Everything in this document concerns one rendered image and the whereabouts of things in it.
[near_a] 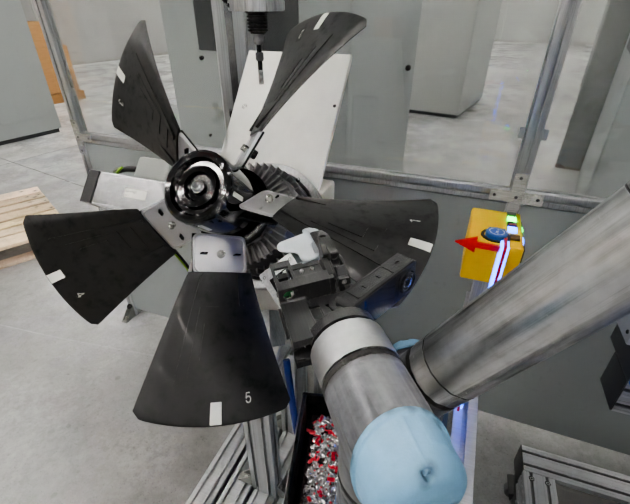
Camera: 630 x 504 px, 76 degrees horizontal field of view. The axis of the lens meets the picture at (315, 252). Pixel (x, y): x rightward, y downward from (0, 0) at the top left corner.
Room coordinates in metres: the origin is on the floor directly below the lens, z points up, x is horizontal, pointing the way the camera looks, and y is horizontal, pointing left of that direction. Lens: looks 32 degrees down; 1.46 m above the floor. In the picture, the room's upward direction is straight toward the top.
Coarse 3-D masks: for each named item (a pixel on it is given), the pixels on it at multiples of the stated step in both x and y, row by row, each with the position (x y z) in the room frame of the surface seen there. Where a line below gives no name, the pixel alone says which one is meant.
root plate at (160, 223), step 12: (156, 204) 0.60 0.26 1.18; (144, 216) 0.60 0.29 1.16; (156, 216) 0.61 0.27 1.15; (168, 216) 0.61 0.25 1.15; (156, 228) 0.61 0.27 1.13; (168, 228) 0.61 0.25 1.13; (180, 228) 0.61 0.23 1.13; (192, 228) 0.61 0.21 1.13; (168, 240) 0.61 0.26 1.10; (180, 240) 0.61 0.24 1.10
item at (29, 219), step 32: (32, 224) 0.62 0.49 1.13; (64, 224) 0.61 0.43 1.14; (96, 224) 0.60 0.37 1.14; (128, 224) 0.60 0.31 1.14; (64, 256) 0.60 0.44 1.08; (96, 256) 0.59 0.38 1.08; (128, 256) 0.59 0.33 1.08; (160, 256) 0.60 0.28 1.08; (64, 288) 0.58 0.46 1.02; (96, 288) 0.59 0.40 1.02; (128, 288) 0.59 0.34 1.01; (96, 320) 0.57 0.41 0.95
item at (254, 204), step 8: (264, 192) 0.62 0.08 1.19; (272, 192) 0.63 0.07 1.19; (248, 200) 0.58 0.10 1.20; (256, 200) 0.58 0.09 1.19; (264, 200) 0.59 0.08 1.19; (280, 200) 0.59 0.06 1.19; (288, 200) 0.60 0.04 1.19; (248, 208) 0.55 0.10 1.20; (256, 208) 0.55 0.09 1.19; (264, 208) 0.55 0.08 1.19; (272, 208) 0.56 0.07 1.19; (272, 216) 0.53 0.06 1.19
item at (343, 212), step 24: (288, 216) 0.53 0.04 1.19; (312, 216) 0.53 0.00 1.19; (336, 216) 0.54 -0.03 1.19; (360, 216) 0.54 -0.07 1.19; (384, 216) 0.54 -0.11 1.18; (432, 216) 0.54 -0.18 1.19; (336, 240) 0.48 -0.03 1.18; (360, 240) 0.48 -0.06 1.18; (384, 240) 0.49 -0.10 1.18; (408, 240) 0.49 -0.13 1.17; (432, 240) 0.49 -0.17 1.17; (360, 264) 0.44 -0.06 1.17
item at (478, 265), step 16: (480, 224) 0.73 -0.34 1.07; (496, 224) 0.73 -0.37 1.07; (480, 240) 0.67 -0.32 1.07; (496, 240) 0.66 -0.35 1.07; (464, 256) 0.67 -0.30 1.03; (480, 256) 0.66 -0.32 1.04; (496, 256) 0.65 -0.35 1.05; (512, 256) 0.64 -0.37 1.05; (464, 272) 0.67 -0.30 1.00; (480, 272) 0.66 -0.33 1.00
